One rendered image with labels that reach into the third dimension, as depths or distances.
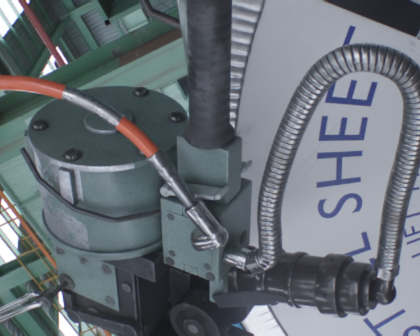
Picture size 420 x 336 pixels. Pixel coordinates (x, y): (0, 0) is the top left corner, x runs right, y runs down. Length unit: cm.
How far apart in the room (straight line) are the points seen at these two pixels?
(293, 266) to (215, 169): 15
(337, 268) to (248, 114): 20
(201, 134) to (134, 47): 586
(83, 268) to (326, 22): 35
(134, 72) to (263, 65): 496
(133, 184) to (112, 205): 3
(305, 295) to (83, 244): 21
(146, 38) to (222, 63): 585
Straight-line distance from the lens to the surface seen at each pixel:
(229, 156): 57
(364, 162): 82
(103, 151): 60
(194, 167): 59
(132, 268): 66
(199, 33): 53
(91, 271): 71
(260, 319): 92
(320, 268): 67
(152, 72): 568
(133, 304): 71
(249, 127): 77
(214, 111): 55
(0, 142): 607
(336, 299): 67
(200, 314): 70
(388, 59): 49
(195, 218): 57
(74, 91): 57
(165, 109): 66
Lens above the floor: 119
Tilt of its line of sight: 9 degrees up
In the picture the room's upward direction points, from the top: 115 degrees counter-clockwise
